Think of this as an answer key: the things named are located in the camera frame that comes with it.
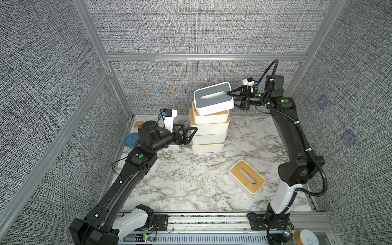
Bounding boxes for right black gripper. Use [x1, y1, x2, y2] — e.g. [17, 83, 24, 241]
[229, 87, 274, 112]

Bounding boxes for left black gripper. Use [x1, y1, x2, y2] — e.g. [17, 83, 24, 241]
[150, 123, 197, 154]

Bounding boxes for bamboo lid tissue box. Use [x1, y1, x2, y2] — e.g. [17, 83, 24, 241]
[190, 102, 229, 125]
[192, 143, 225, 155]
[189, 109, 230, 136]
[228, 159, 266, 198]

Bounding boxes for grey lid tissue box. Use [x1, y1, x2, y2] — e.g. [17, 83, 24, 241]
[194, 82, 234, 116]
[166, 145, 181, 151]

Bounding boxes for yellow lid tissue box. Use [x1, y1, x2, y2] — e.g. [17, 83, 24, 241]
[192, 133, 227, 145]

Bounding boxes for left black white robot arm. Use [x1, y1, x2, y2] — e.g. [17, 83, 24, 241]
[69, 120, 198, 245]

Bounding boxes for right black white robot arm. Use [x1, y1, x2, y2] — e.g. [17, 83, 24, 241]
[227, 75, 328, 229]

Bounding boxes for blue bowl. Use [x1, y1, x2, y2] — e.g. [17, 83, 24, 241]
[124, 133, 139, 149]

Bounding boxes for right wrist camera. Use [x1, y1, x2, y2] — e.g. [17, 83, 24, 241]
[242, 78, 258, 92]

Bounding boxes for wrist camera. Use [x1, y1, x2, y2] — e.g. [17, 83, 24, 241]
[242, 78, 258, 92]
[161, 108, 177, 132]

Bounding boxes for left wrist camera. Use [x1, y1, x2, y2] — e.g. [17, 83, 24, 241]
[161, 108, 177, 132]

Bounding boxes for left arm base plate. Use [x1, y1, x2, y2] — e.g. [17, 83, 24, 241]
[142, 214, 169, 233]

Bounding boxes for aluminium front rail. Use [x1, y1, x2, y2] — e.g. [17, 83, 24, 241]
[116, 211, 344, 245]

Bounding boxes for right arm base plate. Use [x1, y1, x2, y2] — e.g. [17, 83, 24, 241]
[247, 211, 294, 231]

